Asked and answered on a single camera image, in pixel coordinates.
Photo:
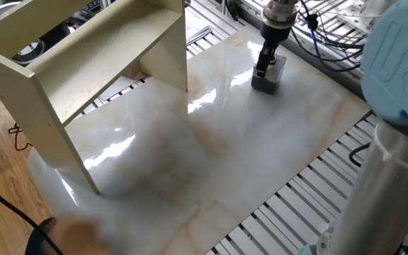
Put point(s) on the light wooden shelf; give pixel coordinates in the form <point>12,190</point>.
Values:
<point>101,53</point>

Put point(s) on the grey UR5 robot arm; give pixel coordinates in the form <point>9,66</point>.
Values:
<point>384,195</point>

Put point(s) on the person right hand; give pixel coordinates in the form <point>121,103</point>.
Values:
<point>81,237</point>

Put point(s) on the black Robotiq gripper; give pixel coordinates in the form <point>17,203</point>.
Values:
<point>275,33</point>

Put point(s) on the glossy marble pattern board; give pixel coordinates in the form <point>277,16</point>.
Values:
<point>225,148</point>

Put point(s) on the printed paper stack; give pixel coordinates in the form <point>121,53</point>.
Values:
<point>200,21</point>

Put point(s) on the grey aluminium edge rail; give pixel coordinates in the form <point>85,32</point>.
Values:
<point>331,76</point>

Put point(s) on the grey red push-button box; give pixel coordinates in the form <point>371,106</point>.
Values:
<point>273,79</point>

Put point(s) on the silver perforated metal plate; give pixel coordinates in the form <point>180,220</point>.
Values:
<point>356,10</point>

